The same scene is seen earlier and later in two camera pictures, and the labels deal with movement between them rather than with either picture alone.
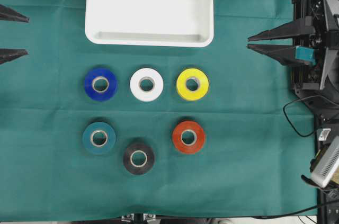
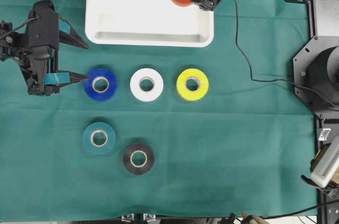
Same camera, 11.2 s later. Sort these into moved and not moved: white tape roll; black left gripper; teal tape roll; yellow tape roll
Moved: black left gripper
Not moved: white tape roll; teal tape roll; yellow tape roll
